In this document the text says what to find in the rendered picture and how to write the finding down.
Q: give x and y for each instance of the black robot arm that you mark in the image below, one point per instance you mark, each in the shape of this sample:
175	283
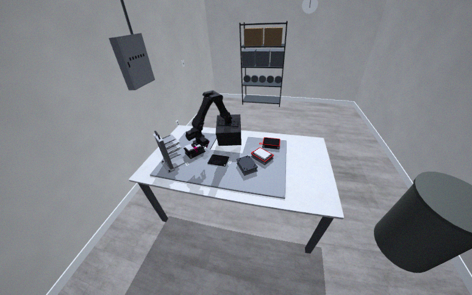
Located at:
198	121

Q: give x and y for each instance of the white multi-well plate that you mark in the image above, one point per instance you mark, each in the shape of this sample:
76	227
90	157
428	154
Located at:
172	143
190	148
173	148

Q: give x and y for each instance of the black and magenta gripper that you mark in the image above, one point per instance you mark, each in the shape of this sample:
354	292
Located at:
194	144

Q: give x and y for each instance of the white rectangular plate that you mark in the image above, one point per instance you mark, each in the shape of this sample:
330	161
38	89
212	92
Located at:
261	153

